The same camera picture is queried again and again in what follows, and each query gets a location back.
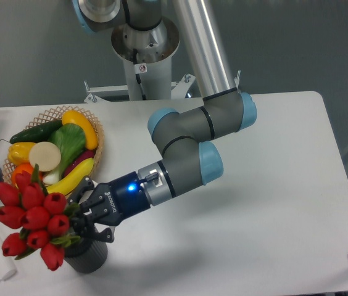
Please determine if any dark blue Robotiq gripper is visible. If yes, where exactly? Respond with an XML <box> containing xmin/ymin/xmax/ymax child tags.
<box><xmin>67</xmin><ymin>172</ymin><xmax>154</xmax><ymax>243</ymax></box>

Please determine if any red tulip bouquet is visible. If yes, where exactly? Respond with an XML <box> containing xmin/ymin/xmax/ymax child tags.
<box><xmin>0</xmin><ymin>169</ymin><xmax>80</xmax><ymax>271</ymax></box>

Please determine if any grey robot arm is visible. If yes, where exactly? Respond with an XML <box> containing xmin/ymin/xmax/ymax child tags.
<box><xmin>70</xmin><ymin>1</ymin><xmax>257</xmax><ymax>242</ymax></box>

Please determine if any dark grey ribbed vase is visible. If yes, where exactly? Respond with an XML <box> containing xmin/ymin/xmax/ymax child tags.
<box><xmin>64</xmin><ymin>238</ymin><xmax>108</xmax><ymax>274</ymax></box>

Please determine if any yellow banana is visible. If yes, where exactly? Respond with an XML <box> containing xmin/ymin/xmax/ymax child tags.
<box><xmin>46</xmin><ymin>158</ymin><xmax>94</xmax><ymax>195</ymax></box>

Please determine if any purple eggplant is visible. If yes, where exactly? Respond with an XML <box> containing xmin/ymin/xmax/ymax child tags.
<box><xmin>62</xmin><ymin>150</ymin><xmax>95</xmax><ymax>178</ymax></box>

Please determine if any beige round disc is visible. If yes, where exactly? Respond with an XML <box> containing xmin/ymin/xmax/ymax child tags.
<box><xmin>28</xmin><ymin>142</ymin><xmax>61</xmax><ymax>172</ymax></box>

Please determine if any green bok choy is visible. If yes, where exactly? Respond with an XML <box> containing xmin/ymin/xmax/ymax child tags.
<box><xmin>43</xmin><ymin>123</ymin><xmax>86</xmax><ymax>186</ymax></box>

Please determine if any orange fruit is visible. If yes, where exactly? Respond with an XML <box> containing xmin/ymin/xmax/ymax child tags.
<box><xmin>11</xmin><ymin>163</ymin><xmax>35</xmax><ymax>190</ymax></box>

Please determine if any green cucumber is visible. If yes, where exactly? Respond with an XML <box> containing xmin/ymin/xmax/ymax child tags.
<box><xmin>0</xmin><ymin>120</ymin><xmax>62</xmax><ymax>144</ymax></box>

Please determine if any yellow squash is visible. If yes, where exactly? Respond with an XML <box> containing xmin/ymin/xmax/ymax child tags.
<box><xmin>62</xmin><ymin>110</ymin><xmax>98</xmax><ymax>150</ymax></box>

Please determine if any yellow bell pepper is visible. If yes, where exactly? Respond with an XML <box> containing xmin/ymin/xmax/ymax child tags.
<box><xmin>7</xmin><ymin>142</ymin><xmax>36</xmax><ymax>166</ymax></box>

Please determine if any woven wicker basket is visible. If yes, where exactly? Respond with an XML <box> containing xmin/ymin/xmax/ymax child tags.
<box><xmin>2</xmin><ymin>105</ymin><xmax>105</xmax><ymax>201</ymax></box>

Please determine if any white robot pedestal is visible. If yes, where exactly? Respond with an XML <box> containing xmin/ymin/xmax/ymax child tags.
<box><xmin>85</xmin><ymin>17</ymin><xmax>196</xmax><ymax>102</ymax></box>

